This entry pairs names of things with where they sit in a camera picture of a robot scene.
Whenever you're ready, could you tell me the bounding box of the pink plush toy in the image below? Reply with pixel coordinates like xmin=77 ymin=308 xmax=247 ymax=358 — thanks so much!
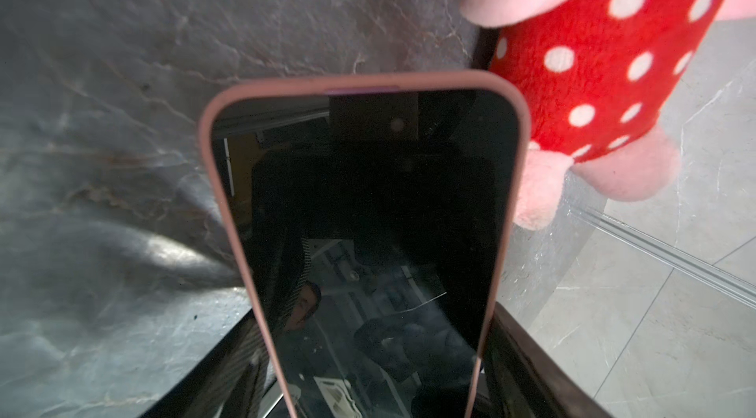
xmin=460 ymin=0 xmax=755 ymax=230

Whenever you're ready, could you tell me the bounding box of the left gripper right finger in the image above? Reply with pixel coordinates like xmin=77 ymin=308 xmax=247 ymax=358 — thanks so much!
xmin=484 ymin=304 xmax=610 ymax=418

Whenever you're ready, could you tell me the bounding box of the dark phone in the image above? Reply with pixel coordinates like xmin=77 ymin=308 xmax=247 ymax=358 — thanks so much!
xmin=200 ymin=71 xmax=530 ymax=417

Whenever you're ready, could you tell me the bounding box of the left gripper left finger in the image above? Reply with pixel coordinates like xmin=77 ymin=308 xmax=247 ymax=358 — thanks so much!
xmin=143 ymin=311 xmax=270 ymax=417

